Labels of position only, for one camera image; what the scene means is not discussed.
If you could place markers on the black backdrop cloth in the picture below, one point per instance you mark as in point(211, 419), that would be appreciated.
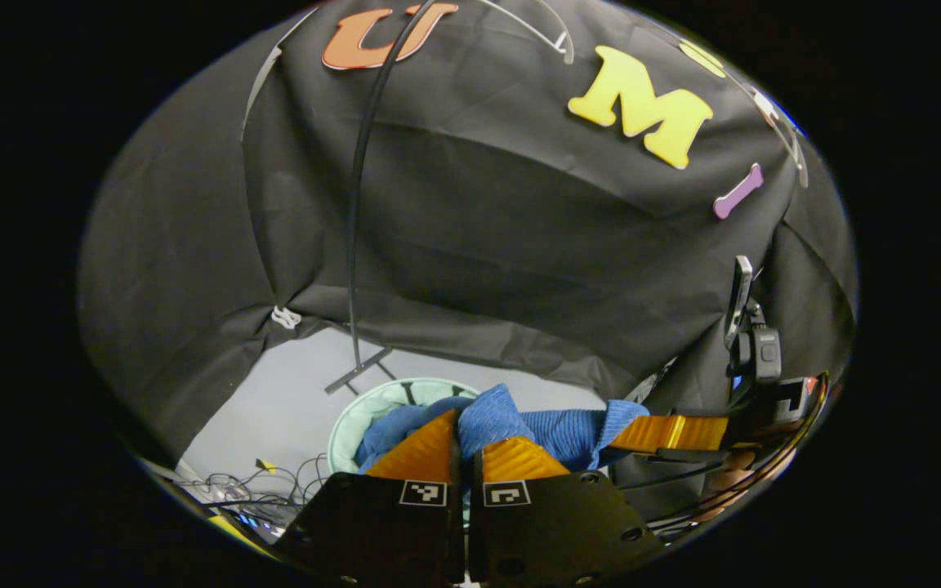
point(479, 245)

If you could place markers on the power strip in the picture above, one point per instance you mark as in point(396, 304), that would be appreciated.
point(258, 523)

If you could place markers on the white hanger with taped hook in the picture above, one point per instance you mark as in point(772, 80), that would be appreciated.
point(797, 155)

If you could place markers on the white plastic hanger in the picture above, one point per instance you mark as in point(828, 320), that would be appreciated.
point(566, 45)

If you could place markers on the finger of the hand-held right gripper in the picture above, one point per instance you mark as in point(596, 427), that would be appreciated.
point(675, 433)

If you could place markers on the black clothes rack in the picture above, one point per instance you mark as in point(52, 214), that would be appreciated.
point(354, 245)

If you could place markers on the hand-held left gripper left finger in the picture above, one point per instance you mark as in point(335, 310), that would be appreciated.
point(372, 531)

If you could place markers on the green laundry hamper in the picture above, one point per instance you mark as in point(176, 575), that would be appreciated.
point(354, 425)

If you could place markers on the blue shirt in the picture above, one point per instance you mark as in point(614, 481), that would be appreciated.
point(552, 433)

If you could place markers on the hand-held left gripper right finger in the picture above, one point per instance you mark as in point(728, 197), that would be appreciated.
point(552, 531)

